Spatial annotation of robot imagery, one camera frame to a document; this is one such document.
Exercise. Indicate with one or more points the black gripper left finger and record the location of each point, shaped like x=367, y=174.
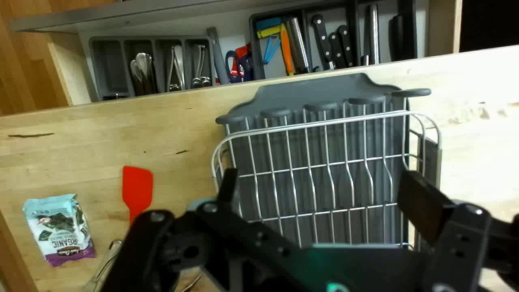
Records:
x=228, y=189

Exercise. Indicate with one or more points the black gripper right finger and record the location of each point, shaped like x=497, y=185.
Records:
x=423, y=208

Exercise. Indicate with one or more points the silver fork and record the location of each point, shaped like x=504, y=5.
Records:
x=202, y=67
x=176, y=70

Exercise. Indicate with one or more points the red blue can opener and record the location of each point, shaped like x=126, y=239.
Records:
x=241, y=59

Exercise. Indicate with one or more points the silver table knife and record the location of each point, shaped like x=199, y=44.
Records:
x=108, y=257

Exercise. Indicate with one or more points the silver spoon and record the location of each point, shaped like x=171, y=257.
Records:
x=142, y=67

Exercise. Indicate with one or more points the blue yellow kitchen tool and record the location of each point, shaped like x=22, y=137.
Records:
x=269, y=33

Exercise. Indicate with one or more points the gray cutlery organizer tray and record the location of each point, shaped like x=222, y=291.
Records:
x=111, y=65

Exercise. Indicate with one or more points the seaweed snack packet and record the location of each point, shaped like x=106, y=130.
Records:
x=58, y=227

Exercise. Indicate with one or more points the black kitchen utensil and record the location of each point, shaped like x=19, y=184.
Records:
x=403, y=33

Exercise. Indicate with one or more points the steel honing rod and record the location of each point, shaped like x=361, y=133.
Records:
x=372, y=33

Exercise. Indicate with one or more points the open wooden drawer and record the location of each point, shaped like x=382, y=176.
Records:
x=67, y=70

